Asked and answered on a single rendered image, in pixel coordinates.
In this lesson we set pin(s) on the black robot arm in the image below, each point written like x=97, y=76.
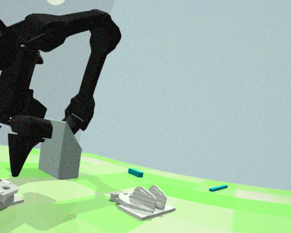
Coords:
x=46, y=32

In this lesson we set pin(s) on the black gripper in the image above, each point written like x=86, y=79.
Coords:
x=30, y=130

